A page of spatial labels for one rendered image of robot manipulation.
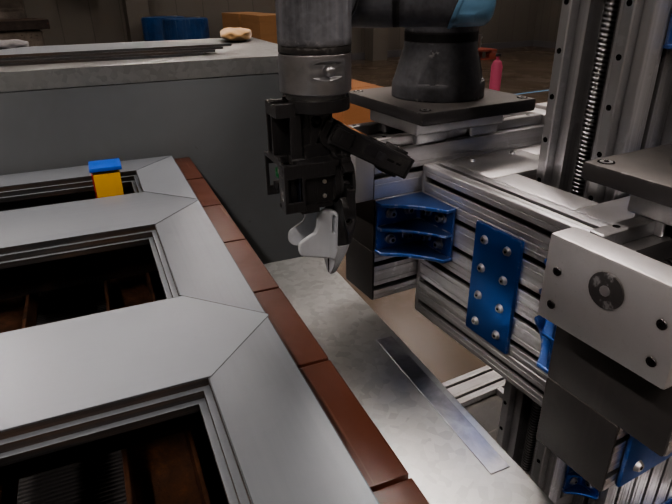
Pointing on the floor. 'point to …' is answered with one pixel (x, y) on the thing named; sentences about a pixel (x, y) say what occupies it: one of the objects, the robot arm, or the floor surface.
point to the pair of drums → (174, 28)
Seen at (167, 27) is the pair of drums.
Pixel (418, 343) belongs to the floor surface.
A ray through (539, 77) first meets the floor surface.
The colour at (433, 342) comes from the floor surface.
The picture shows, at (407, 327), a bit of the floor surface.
